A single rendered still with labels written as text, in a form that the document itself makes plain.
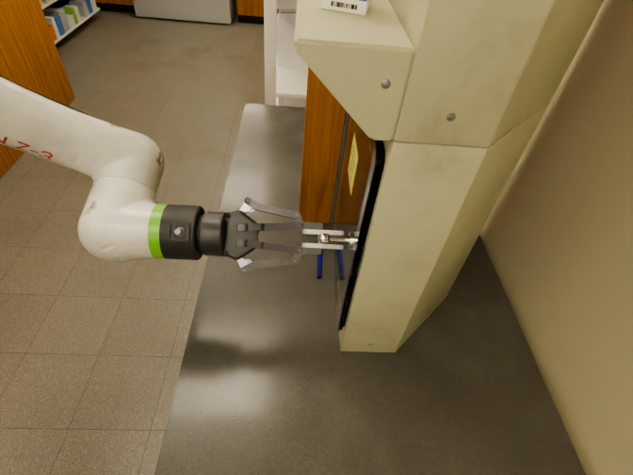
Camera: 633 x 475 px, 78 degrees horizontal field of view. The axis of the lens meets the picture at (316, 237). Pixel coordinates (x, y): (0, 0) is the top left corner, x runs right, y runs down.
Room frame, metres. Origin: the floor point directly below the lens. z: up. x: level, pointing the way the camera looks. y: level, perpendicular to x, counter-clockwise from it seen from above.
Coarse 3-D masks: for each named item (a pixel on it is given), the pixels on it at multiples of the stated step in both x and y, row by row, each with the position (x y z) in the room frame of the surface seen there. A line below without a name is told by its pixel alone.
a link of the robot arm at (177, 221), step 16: (176, 208) 0.46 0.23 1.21; (192, 208) 0.46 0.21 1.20; (160, 224) 0.43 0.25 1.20; (176, 224) 0.43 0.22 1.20; (192, 224) 0.43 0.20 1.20; (160, 240) 0.41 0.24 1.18; (176, 240) 0.41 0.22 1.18; (192, 240) 0.41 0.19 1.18; (176, 256) 0.41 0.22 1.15; (192, 256) 0.41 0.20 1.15
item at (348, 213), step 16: (352, 128) 0.61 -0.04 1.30; (368, 144) 0.45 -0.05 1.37; (368, 160) 0.43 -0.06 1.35; (368, 176) 0.41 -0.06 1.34; (352, 192) 0.50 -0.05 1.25; (368, 192) 0.40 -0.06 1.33; (336, 208) 0.64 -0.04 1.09; (352, 208) 0.48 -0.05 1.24; (368, 208) 0.40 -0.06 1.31; (336, 224) 0.61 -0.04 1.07; (352, 224) 0.45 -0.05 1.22; (352, 240) 0.43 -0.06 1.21; (336, 256) 0.54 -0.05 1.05; (352, 256) 0.40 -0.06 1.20; (336, 272) 0.51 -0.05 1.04; (352, 272) 0.40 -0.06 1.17; (336, 288) 0.48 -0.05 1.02; (336, 304) 0.45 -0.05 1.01; (336, 320) 0.42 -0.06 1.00
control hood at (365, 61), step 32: (320, 0) 0.52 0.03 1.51; (384, 0) 0.55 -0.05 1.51; (320, 32) 0.40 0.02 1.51; (352, 32) 0.42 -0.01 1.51; (384, 32) 0.43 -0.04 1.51; (320, 64) 0.38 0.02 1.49; (352, 64) 0.38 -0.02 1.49; (384, 64) 0.39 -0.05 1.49; (352, 96) 0.38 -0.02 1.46; (384, 96) 0.39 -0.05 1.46; (384, 128) 0.39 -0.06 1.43
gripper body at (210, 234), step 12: (204, 216) 0.46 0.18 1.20; (216, 216) 0.46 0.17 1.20; (228, 216) 0.47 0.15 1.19; (240, 216) 0.48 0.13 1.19; (204, 228) 0.44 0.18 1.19; (216, 228) 0.44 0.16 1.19; (228, 228) 0.46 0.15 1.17; (204, 240) 0.42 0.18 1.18; (216, 240) 0.43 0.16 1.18; (228, 240) 0.44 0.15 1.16; (204, 252) 0.42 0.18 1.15; (216, 252) 0.42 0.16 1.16; (228, 252) 0.43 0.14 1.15; (240, 252) 0.43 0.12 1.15
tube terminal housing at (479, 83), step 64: (448, 0) 0.39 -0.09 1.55; (512, 0) 0.40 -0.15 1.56; (576, 0) 0.46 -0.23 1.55; (448, 64) 0.39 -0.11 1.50; (512, 64) 0.40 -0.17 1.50; (448, 128) 0.40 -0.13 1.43; (512, 128) 0.45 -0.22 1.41; (384, 192) 0.39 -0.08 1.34; (448, 192) 0.40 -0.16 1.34; (384, 256) 0.39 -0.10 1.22; (448, 256) 0.44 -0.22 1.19; (384, 320) 0.40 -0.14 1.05
